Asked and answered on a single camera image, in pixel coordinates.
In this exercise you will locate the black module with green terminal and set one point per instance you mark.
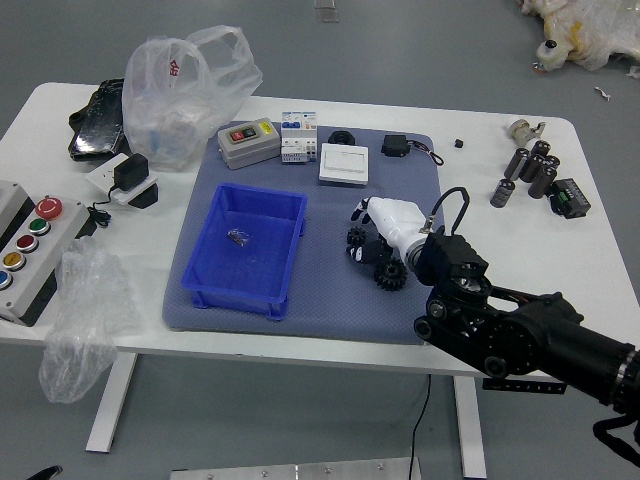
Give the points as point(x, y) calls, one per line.
point(570, 198)

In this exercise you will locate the white floor scrap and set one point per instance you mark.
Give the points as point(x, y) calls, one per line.
point(635, 73)

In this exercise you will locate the clear bubble wrap bag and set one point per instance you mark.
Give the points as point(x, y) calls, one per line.
point(82, 320)

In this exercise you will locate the white wall switch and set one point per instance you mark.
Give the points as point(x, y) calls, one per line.
point(344, 164)

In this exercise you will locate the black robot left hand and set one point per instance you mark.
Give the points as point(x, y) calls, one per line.
point(47, 473)

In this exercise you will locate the small clear screw bag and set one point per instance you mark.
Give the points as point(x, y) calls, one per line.
point(238, 238)

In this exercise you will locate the dark cylindrical capacitor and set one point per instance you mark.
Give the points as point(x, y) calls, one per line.
point(543, 181)
point(531, 168)
point(541, 148)
point(552, 161)
point(516, 163)
point(502, 194)

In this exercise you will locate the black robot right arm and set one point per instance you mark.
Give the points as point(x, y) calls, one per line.
point(550, 340)

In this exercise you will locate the clear floor cover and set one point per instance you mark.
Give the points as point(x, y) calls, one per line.
point(326, 11)

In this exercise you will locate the blue-grey foam mat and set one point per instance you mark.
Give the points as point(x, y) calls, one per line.
point(330, 210)

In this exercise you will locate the grey box with coloured buttons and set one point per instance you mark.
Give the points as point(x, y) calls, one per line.
point(45, 255)

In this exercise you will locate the black round part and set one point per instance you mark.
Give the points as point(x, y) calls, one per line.
point(340, 137)

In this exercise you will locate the clear plastic bag red print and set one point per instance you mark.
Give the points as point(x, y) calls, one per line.
point(170, 115)

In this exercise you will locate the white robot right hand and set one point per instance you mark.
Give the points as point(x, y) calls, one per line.
point(397, 220)

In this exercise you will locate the white socket plate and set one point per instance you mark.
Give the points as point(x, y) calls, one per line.
point(100, 177)

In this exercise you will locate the black block under socket plate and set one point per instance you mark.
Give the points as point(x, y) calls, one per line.
point(146, 197)

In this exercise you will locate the plush toy in plastic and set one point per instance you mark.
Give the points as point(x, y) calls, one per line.
point(585, 30)

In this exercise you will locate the big black gear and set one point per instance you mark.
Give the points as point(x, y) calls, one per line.
point(391, 277)

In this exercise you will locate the white table leg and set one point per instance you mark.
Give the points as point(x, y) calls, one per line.
point(470, 430)
point(112, 400)

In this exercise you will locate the white paper scrap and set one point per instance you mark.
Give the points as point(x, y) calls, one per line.
point(602, 93)

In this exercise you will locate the small black gear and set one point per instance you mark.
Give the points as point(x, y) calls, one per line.
point(357, 234)

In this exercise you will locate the black table control panel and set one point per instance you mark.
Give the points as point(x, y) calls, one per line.
point(520, 386)

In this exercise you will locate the white blue circuit breaker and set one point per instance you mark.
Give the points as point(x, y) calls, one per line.
point(299, 137)

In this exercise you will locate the black plastic tray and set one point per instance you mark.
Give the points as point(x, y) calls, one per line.
point(97, 125)

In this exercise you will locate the grey red-green button switch box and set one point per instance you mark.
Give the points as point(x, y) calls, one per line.
point(247, 145)

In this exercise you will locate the blue plastic bin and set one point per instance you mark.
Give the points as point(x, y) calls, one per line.
point(240, 260)

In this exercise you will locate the silver white connector plug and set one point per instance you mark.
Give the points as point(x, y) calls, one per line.
point(520, 131)

